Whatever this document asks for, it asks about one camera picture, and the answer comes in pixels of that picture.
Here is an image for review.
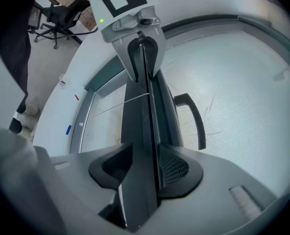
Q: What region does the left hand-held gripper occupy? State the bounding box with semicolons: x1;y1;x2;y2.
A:
87;0;167;83

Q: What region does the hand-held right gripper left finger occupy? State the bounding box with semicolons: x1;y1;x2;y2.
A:
49;142;134;216

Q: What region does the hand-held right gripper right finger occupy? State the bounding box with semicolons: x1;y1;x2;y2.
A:
134;144;279;235

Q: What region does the thin blind pull cord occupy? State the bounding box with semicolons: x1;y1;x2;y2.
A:
93;93;151;118

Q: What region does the small clear plastic cup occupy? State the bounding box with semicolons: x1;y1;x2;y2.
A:
58;73;71;89

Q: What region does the black mesh office chair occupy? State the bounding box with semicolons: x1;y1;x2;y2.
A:
33;0;91;50

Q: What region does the person's right white shoe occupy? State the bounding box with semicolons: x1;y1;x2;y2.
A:
21;125;34;138

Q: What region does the person's white shoe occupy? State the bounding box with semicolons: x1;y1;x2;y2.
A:
21;125;34;138
24;104;40;115

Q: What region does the person's left white shoe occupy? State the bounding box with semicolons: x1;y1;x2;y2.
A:
24;104;40;115

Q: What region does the person's black clothed body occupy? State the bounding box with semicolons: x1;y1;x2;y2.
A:
0;0;42;115

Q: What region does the black window handle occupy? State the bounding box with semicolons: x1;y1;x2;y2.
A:
174;93;207;150

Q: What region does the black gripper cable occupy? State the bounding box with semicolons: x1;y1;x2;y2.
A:
34;27;98;40

